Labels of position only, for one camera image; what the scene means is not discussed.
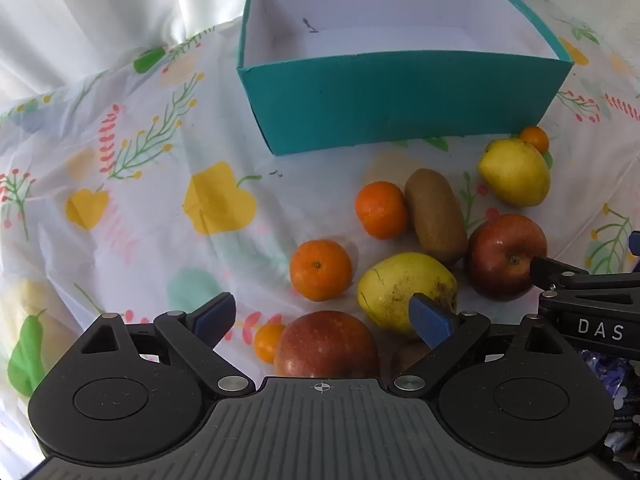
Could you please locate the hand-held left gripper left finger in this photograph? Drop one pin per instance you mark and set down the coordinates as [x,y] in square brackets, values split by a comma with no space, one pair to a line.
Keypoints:
[216,319]

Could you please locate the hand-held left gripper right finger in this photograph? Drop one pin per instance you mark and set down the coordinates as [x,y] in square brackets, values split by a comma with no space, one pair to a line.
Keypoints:
[429,322]

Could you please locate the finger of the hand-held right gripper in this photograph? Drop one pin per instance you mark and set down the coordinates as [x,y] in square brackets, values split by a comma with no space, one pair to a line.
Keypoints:
[545,271]
[636,245]

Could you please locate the brown kiwi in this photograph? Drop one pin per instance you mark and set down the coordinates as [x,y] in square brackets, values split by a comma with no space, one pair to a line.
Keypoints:
[407,357]
[435,216]

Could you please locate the red apple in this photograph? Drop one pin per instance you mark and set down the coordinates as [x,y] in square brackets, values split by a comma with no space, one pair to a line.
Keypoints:
[325,345]
[500,255]

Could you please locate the yellow pear with brown spots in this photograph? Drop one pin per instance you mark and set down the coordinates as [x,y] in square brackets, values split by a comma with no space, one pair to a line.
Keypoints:
[395,287]

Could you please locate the small tangerine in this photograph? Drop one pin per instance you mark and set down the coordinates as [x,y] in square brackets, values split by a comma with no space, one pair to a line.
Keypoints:
[535,138]
[269,342]

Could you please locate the teal cardboard box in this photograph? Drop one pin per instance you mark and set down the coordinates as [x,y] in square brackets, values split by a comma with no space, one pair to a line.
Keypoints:
[400,100]

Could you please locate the purple patterned packet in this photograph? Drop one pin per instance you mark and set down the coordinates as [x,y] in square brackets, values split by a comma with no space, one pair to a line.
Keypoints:
[615,380]

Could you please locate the white floral tablecloth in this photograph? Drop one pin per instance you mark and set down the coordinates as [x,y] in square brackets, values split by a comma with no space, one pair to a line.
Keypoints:
[150,240]

